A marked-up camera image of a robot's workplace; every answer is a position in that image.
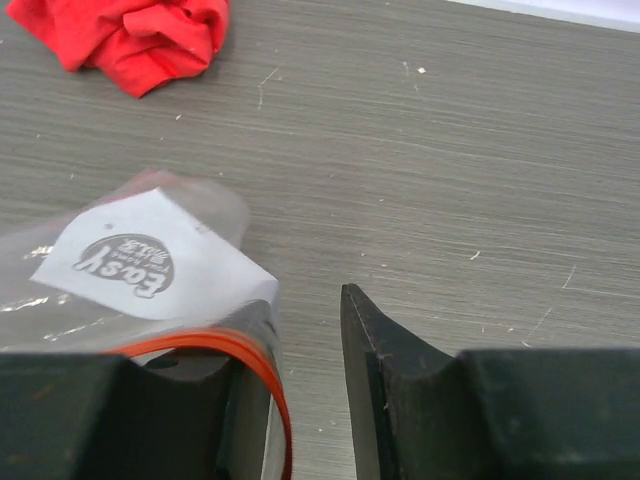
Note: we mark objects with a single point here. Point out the clear zip top bag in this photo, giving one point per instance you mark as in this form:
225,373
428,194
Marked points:
159,255

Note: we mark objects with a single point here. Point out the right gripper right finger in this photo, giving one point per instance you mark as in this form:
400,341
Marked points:
420,413

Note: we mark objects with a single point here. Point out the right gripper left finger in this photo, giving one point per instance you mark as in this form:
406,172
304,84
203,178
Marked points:
199,404

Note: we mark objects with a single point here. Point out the crumpled red cloth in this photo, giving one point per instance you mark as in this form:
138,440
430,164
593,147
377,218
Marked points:
139,45

